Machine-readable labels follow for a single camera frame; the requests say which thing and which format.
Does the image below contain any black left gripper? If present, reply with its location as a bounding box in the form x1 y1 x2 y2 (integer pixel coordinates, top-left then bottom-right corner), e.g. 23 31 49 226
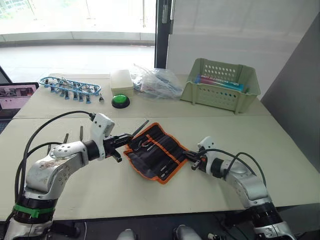
102 133 134 162

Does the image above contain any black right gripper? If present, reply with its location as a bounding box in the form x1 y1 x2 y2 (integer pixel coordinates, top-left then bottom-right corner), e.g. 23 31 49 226
182 149 209 173

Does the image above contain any black orange-trimmed tool roll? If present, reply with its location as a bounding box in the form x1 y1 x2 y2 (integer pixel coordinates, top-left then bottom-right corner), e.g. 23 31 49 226
123 122 190 186

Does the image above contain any slim metal precision tool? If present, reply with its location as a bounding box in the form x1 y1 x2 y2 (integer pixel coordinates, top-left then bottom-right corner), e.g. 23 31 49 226
159 163 170 180
163 161 175 176

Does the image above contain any green push button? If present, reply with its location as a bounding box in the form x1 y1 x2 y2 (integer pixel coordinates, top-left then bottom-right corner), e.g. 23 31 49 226
111 94 131 109

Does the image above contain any pale green perforated basket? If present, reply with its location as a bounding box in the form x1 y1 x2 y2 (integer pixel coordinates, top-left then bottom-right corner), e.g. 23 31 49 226
179 57 262 115

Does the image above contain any cream plastic box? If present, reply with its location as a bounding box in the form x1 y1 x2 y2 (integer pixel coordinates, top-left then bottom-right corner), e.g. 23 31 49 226
109 69 134 97

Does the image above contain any dark rounded knob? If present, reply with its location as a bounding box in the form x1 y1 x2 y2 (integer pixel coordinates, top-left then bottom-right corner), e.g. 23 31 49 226
172 224 199 240
116 228 137 240

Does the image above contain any clear plastic bag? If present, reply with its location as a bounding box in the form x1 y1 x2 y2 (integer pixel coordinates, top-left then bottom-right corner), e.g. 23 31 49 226
129 63 185 101

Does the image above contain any blue clip hanger rack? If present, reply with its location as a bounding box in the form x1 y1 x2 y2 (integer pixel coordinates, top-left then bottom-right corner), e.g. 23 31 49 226
38 73 102 104

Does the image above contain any dark slanted panel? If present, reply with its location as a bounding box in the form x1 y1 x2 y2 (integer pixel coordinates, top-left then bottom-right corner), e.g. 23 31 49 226
0 65 13 85

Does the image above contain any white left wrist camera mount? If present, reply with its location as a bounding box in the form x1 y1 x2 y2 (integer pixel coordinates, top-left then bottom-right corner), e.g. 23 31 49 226
89 112 116 161

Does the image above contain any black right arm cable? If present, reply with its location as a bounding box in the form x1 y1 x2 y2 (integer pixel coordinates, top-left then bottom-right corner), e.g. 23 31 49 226
199 148 267 187

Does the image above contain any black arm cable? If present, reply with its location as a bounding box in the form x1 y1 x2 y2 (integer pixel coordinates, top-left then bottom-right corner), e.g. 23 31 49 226
199 148 267 187
13 110 97 204

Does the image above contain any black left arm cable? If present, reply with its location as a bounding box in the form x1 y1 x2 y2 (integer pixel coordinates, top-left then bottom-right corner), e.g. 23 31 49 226
13 110 97 204

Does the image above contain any black door frame post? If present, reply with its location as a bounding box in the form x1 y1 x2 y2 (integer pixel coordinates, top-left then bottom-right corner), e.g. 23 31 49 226
154 0 175 70

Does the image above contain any green strap band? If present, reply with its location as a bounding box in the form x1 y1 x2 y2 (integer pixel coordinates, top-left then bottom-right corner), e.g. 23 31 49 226
13 203 55 219

